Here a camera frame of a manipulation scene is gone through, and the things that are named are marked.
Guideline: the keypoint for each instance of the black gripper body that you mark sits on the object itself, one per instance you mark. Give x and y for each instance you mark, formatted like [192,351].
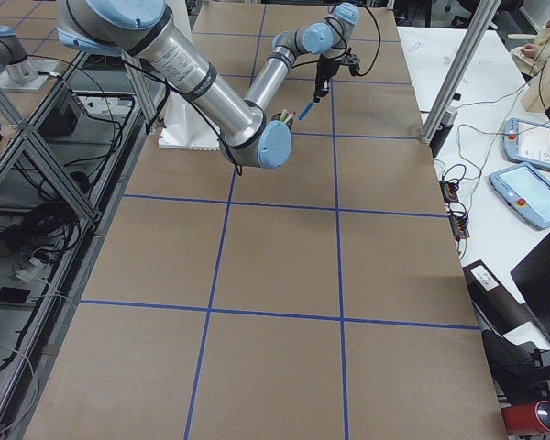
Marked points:
[324,69]

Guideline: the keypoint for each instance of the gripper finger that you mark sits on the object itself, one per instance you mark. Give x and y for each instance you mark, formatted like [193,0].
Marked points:
[317,91]
[324,88]

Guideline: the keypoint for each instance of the blue highlighter pen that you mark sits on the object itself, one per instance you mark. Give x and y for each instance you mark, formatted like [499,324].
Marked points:
[303,114]

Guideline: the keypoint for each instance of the red marker pen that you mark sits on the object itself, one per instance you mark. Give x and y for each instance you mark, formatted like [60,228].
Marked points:
[289,118]

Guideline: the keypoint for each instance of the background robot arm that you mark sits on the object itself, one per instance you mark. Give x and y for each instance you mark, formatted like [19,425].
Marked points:
[19,72]

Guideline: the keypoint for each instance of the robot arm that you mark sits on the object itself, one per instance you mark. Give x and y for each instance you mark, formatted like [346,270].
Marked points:
[328,40]
[145,30]

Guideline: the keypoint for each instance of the black mesh pen cup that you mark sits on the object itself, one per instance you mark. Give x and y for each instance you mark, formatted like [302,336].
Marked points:
[276,116]

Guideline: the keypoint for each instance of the brown table mat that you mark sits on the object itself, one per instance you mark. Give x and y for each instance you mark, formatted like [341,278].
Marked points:
[320,300]

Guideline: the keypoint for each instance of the seated person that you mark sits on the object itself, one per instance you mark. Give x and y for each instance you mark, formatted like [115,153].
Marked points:
[532,57]

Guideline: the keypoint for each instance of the far teach pendant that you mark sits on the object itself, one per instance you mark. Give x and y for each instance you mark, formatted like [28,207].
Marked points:
[525,141]

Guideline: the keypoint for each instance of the teach pendant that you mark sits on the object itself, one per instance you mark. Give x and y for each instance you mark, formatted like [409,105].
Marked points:
[525,141]
[526,191]

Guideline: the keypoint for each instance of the near teach pendant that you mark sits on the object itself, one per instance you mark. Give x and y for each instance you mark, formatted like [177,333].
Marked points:
[526,191]

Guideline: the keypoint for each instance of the black laptop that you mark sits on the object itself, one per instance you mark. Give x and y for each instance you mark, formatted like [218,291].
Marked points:
[532,278]

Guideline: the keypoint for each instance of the red cylinder can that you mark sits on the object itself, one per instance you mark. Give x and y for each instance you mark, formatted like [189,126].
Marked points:
[531,418]

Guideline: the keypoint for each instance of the aluminium frame post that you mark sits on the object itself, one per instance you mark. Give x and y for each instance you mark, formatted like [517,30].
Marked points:
[473,36]

